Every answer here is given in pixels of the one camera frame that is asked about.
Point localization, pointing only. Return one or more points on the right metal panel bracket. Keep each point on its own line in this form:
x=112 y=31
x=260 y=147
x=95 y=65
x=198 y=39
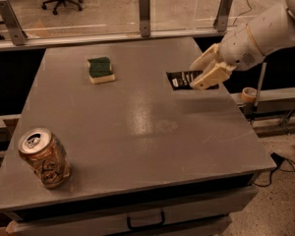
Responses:
x=221 y=20

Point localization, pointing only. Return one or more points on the grey metal upright post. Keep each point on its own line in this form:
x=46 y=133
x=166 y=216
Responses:
x=260 y=84

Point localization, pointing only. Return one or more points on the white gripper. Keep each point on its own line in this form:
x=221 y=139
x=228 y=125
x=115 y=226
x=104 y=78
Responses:
x=240 y=49

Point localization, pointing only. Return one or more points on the middle metal panel bracket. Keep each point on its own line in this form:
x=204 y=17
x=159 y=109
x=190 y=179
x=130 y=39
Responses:
x=144 y=13

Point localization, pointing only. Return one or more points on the black rxbar chocolate wrapper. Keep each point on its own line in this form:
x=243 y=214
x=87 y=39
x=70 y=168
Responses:
x=181 y=80

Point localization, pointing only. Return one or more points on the brown aluminium drink can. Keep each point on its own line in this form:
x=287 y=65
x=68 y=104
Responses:
x=46 y=156

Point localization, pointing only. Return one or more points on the clear acrylic barrier panel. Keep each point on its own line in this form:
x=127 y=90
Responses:
x=120 y=18

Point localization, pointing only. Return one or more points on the left metal panel bracket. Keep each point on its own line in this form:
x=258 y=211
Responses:
x=12 y=24

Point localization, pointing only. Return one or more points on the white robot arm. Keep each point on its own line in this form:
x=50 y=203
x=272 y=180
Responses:
x=274 y=29

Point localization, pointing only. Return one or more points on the grey drawer with black handle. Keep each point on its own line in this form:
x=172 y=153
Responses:
x=206 y=214

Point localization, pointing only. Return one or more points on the green and yellow sponge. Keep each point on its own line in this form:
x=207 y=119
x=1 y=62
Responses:
x=100 y=70

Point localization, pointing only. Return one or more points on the metal panel bracket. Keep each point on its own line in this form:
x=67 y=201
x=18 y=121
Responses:
x=144 y=13
x=221 y=20
x=12 y=24

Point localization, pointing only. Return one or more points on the roll of tan tape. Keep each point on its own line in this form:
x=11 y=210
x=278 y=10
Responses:
x=249 y=94

